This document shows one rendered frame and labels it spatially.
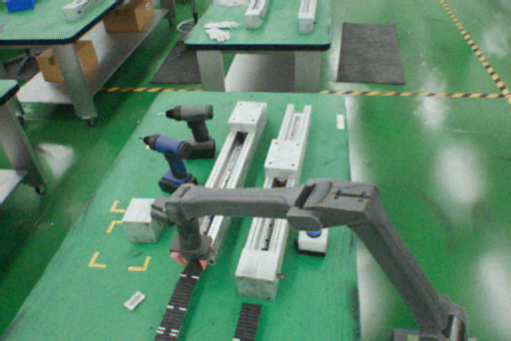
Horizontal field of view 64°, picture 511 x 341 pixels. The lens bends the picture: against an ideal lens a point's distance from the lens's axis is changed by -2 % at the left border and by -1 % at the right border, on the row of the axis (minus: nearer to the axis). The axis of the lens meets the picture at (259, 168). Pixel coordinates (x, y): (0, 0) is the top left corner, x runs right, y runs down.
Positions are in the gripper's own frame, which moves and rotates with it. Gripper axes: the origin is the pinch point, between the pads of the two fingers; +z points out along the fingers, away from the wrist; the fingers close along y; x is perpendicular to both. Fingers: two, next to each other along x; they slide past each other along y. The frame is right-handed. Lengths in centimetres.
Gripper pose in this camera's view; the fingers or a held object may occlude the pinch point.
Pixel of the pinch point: (195, 264)
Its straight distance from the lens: 119.8
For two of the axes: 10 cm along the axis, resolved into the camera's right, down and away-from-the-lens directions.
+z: 0.2, 7.9, 6.2
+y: -9.9, -0.9, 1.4
